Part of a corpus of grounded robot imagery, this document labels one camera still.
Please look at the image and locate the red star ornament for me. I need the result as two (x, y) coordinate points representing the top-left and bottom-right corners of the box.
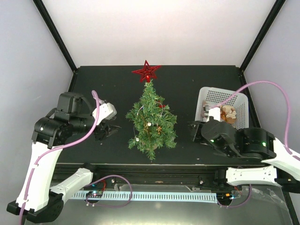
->
(132, 60), (162, 83)

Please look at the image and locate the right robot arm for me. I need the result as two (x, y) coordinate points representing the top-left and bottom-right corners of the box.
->
(190, 117), (300, 194)

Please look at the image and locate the purple cable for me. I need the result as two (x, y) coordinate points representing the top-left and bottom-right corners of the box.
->
(18, 90), (105, 225)
(208, 81), (300, 162)

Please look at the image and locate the white ball light string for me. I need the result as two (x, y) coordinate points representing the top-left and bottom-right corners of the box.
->
(133, 100), (165, 143)

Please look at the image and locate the white plastic basket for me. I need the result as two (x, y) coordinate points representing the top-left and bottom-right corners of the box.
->
(195, 87), (249, 129)

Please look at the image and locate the small gold cross ornament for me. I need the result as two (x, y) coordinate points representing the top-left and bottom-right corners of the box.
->
(157, 126), (162, 135)

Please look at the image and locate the white slotted cable duct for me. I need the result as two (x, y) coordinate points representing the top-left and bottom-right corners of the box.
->
(70, 190), (218, 204)

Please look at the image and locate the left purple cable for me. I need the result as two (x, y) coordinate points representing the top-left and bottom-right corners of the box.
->
(18, 90), (105, 225)

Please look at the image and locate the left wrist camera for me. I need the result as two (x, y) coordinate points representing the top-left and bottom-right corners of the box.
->
(97, 103), (117, 125)

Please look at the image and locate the small circuit board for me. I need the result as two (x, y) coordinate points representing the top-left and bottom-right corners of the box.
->
(86, 190), (103, 198)

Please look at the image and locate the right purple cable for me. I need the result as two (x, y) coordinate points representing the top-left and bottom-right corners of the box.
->
(208, 81), (300, 162)

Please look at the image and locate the gold glitter cutout ornament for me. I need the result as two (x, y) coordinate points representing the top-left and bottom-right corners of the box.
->
(144, 122), (152, 135)

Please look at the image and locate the small green christmas tree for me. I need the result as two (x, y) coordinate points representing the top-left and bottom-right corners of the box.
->
(126, 80), (177, 161)

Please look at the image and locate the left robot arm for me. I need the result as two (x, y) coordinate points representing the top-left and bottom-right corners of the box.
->
(7, 91), (117, 224)

